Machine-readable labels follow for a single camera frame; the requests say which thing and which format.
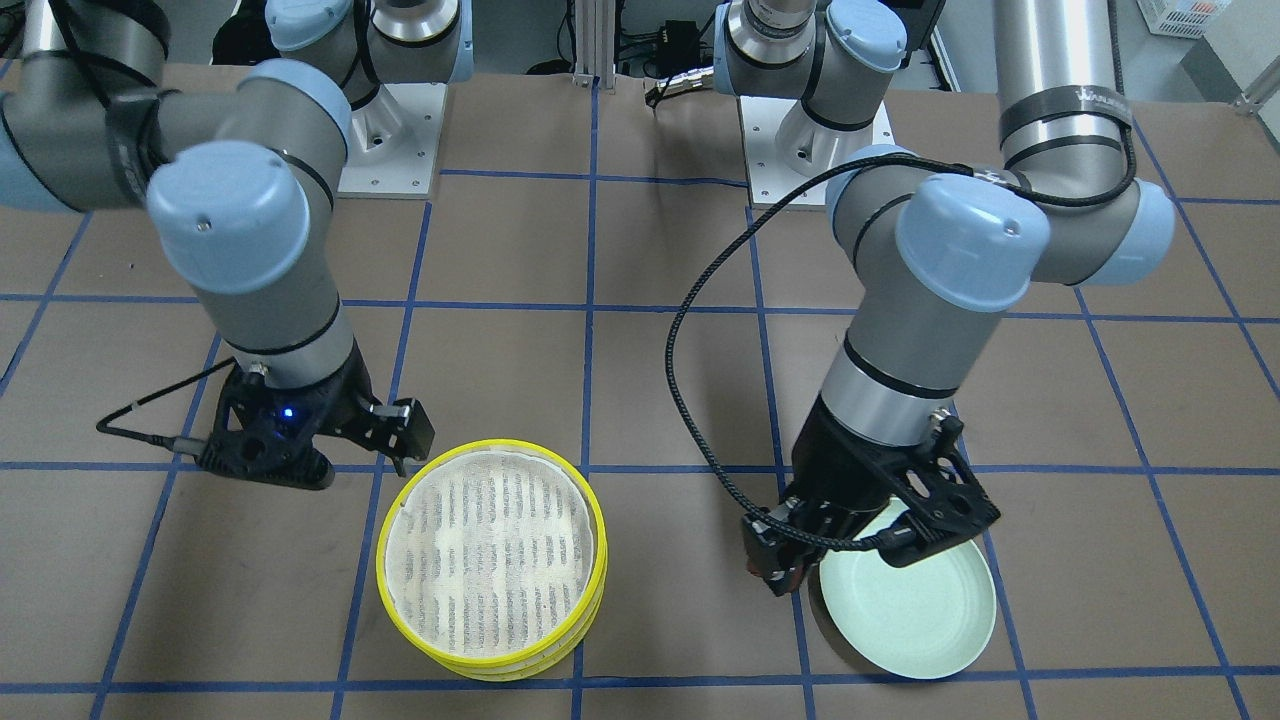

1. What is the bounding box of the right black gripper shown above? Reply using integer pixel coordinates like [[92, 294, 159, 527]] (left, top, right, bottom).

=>
[[198, 347, 435, 489]]

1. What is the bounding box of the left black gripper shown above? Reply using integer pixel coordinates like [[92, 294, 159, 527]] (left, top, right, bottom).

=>
[[741, 398, 1001, 579]]

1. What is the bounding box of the brown bun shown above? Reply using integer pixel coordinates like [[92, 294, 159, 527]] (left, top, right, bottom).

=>
[[762, 560, 806, 597]]

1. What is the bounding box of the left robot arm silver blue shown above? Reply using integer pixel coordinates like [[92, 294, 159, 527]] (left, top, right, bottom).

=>
[[730, 1, 1174, 596]]

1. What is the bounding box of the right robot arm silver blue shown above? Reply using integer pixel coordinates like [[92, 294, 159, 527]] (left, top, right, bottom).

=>
[[3, 1, 474, 489]]

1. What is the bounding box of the light green plate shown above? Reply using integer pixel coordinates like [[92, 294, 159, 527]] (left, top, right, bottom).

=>
[[813, 541, 997, 680]]

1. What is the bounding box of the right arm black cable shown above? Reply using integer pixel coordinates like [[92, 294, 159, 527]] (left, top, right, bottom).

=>
[[96, 355, 241, 459]]

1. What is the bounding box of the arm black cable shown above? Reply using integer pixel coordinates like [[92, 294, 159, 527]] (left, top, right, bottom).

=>
[[666, 0, 1140, 553], [96, 355, 241, 459]]

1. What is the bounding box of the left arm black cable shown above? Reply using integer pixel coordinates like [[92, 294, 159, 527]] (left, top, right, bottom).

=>
[[666, 0, 1140, 553]]

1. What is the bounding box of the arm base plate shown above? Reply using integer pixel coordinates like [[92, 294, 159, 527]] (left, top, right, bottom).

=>
[[338, 83, 451, 200], [741, 100, 895, 209]]

